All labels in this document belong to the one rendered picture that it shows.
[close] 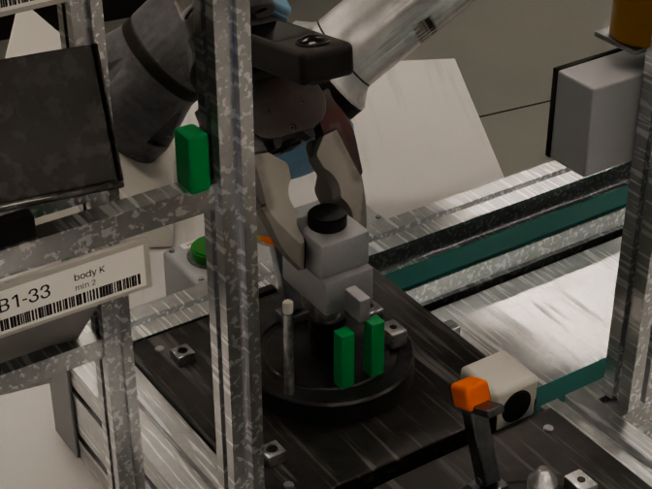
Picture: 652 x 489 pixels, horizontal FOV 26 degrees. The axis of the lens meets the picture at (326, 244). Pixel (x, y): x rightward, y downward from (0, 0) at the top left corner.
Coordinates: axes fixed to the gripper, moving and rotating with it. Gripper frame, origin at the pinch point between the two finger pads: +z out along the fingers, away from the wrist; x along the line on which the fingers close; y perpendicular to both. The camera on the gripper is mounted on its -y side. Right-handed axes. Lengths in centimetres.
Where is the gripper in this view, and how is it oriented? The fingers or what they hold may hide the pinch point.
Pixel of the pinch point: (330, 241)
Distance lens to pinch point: 107.4
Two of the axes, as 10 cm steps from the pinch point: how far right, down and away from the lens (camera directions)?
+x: -8.3, 2.9, -4.7
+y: -4.2, 2.2, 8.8
